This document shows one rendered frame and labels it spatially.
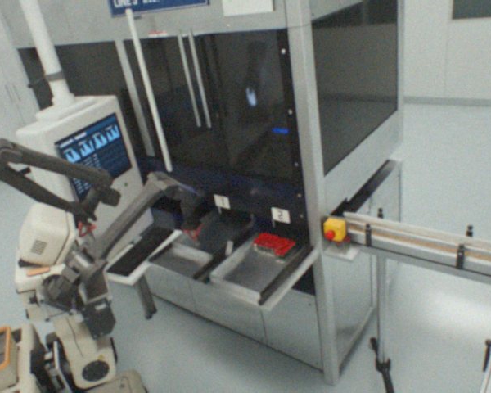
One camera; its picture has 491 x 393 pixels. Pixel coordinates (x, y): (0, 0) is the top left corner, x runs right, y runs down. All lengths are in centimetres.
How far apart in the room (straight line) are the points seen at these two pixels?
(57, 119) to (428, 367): 222
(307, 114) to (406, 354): 156
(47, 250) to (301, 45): 110
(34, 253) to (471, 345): 225
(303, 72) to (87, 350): 130
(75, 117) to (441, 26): 496
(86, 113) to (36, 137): 27
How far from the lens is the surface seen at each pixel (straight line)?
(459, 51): 622
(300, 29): 156
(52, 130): 203
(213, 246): 204
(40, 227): 155
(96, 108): 219
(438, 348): 274
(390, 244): 187
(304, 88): 160
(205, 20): 180
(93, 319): 172
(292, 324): 234
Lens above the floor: 200
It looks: 28 degrees down
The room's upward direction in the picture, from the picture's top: 10 degrees counter-clockwise
